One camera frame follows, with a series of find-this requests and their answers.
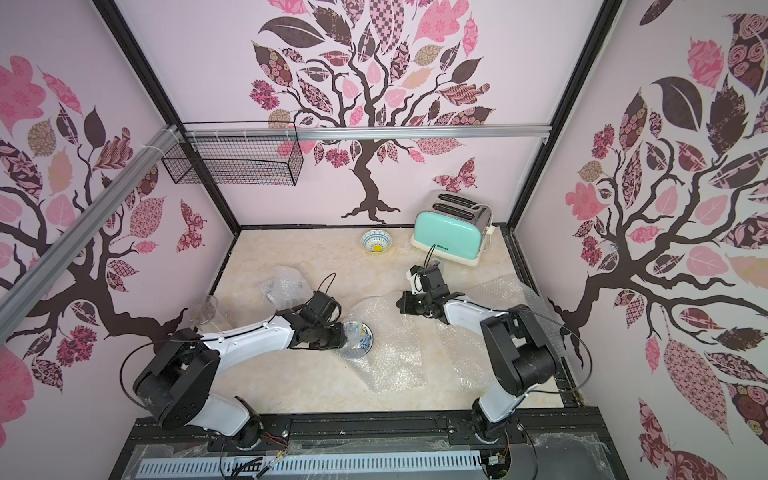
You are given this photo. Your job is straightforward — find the blue yellow patterned bowl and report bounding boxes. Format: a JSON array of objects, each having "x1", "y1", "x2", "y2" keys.
[{"x1": 339, "y1": 321, "x2": 374, "y2": 360}]

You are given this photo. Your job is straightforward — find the bubble wrap sheet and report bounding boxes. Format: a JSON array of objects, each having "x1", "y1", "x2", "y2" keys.
[
  {"x1": 335, "y1": 272, "x2": 565, "y2": 394},
  {"x1": 262, "y1": 266, "x2": 313, "y2": 310}
]

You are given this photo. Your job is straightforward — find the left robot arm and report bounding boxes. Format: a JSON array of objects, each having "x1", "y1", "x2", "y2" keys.
[{"x1": 132, "y1": 316, "x2": 347, "y2": 450}]

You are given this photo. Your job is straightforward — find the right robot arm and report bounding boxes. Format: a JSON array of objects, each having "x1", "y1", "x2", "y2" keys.
[{"x1": 396, "y1": 265, "x2": 559, "y2": 442}]

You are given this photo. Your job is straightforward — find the mint green toaster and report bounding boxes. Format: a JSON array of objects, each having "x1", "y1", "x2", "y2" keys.
[{"x1": 410, "y1": 190, "x2": 494, "y2": 267}]

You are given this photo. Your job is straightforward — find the yellow dotted ceramic bowl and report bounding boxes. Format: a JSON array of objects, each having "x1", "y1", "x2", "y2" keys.
[{"x1": 361, "y1": 229, "x2": 393, "y2": 254}]

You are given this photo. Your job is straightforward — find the clear drinking glass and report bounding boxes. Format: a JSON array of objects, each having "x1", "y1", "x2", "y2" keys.
[{"x1": 186, "y1": 295, "x2": 219, "y2": 327}]

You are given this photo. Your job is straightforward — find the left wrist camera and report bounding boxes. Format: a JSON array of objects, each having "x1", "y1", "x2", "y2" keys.
[{"x1": 300, "y1": 291, "x2": 342, "y2": 325}]

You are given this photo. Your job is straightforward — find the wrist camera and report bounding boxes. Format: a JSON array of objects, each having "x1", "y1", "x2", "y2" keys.
[
  {"x1": 407, "y1": 265, "x2": 423, "y2": 295},
  {"x1": 300, "y1": 291, "x2": 342, "y2": 325}
]

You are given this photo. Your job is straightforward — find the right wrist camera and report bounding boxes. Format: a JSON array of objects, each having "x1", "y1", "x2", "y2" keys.
[{"x1": 407, "y1": 265, "x2": 423, "y2": 295}]

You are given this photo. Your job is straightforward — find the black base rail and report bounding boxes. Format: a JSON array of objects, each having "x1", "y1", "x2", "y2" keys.
[{"x1": 121, "y1": 407, "x2": 611, "y2": 455}]

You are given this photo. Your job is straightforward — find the white slotted cable duct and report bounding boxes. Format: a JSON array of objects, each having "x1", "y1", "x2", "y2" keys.
[{"x1": 133, "y1": 451, "x2": 485, "y2": 479}]

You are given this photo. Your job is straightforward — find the aluminium rail back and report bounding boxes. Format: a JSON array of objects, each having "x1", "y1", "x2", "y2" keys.
[{"x1": 183, "y1": 122, "x2": 552, "y2": 141}]

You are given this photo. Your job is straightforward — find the aluminium rail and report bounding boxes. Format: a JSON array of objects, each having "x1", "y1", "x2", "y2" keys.
[
  {"x1": 1, "y1": 125, "x2": 180, "y2": 342},
  {"x1": 183, "y1": 122, "x2": 552, "y2": 141}
]

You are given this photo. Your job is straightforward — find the black wire basket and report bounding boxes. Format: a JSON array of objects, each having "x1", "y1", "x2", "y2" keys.
[{"x1": 162, "y1": 120, "x2": 304, "y2": 186}]

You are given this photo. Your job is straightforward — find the aluminium rail left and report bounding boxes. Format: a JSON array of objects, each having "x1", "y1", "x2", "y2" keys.
[{"x1": 1, "y1": 125, "x2": 180, "y2": 342}]

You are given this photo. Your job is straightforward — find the black corner frame post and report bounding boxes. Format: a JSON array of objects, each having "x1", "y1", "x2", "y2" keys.
[{"x1": 92, "y1": 0, "x2": 241, "y2": 236}]

